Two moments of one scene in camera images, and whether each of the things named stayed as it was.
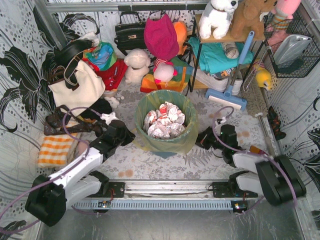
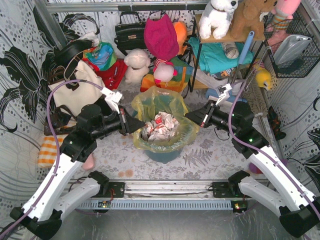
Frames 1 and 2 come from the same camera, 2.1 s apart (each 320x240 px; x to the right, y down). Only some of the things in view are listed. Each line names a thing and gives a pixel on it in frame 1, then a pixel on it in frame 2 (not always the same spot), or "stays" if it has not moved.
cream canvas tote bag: x=91 y=85 stays
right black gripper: x=207 y=139 to x=207 y=117
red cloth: x=113 y=77 stays
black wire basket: x=294 y=46 stays
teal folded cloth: x=212 y=57 stays
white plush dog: x=217 y=15 stays
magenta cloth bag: x=161 y=37 stays
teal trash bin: x=182 y=143 to x=164 y=157
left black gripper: x=124 y=135 to x=123 y=122
